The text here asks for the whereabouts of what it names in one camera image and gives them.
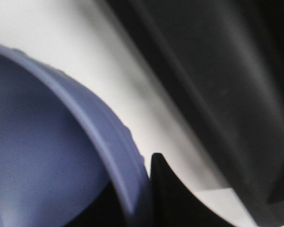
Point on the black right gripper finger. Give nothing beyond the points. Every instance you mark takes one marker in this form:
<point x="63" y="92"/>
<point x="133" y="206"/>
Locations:
<point x="174" y="204"/>

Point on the light blue ribbed bowl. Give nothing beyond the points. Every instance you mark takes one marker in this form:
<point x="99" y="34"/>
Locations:
<point x="60" y="147"/>

